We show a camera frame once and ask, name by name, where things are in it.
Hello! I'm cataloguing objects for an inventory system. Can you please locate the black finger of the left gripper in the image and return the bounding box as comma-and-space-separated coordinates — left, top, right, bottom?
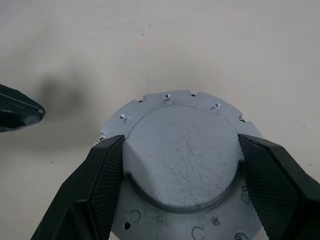
0, 83, 46, 133

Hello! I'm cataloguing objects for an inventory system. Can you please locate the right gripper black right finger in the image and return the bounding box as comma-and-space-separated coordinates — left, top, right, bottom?
236, 133, 320, 240

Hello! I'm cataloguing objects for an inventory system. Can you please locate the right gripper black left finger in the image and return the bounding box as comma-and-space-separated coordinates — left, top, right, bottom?
30, 134, 126, 240

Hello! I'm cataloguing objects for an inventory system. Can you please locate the silver round motor lid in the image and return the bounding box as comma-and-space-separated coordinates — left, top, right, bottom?
93, 89, 270, 240

